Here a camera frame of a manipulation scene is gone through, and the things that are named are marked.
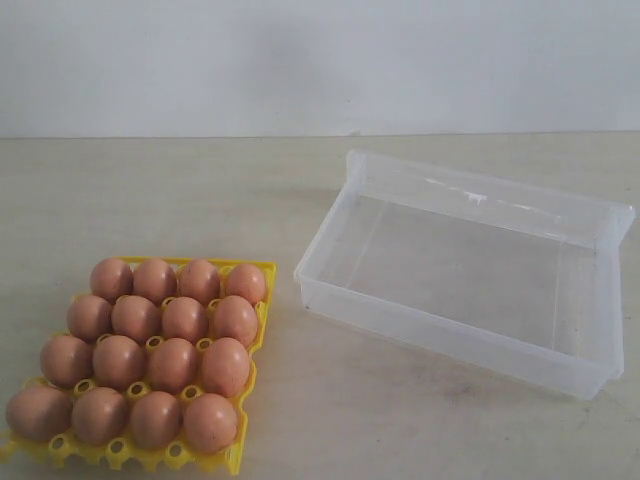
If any brown egg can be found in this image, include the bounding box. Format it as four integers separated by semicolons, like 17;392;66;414
72;387;129;446
40;335;94;389
183;393;238;454
178;258;221;306
92;335;147;391
225;263;267;305
111;295;162;345
89;257;133;303
66;295;113;343
148;338;198;394
6;386;73;443
131;391;182;450
133;258;178;305
201;337;251;398
211;295;259;347
162;297;209;344

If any clear plastic bin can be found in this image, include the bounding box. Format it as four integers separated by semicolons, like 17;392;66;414
294;150;635;400

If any yellow plastic egg tray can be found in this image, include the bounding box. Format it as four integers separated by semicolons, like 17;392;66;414
0;255;278;474

